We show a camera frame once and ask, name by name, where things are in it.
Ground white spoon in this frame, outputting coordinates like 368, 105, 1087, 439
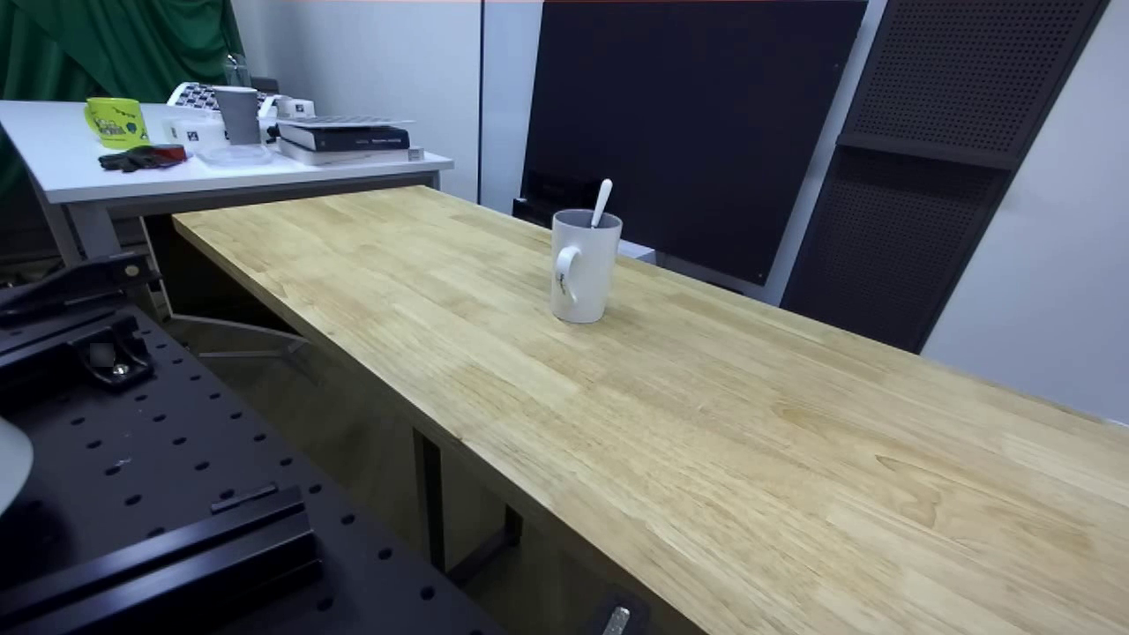
584, 176, 617, 235

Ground white ceramic mug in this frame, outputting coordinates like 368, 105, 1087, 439
546, 206, 628, 329

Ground white low shelf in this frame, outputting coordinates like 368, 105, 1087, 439
613, 236, 659, 267

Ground large black panel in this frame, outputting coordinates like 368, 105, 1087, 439
516, 0, 871, 289

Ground grey cup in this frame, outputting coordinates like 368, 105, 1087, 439
209, 81, 269, 149

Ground dark perforated panel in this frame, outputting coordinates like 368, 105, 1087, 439
776, 0, 1112, 357

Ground white patterned box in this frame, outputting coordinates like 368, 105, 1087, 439
163, 77, 229, 157

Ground red and black gloves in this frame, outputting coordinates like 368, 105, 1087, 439
95, 142, 191, 176

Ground yellow green packet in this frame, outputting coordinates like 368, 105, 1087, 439
82, 96, 150, 153

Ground white desk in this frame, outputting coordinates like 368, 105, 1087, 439
0, 96, 455, 267

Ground green curtain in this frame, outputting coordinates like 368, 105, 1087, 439
0, 0, 249, 105

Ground white metal post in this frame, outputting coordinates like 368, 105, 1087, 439
758, 0, 892, 309

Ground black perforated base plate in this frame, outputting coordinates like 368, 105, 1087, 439
0, 309, 504, 635

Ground small black bolt bracket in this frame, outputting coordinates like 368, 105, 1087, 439
72, 331, 157, 396

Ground black mounting rail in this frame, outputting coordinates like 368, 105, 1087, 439
0, 485, 329, 632

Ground black cart frame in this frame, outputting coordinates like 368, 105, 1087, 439
0, 247, 169, 347

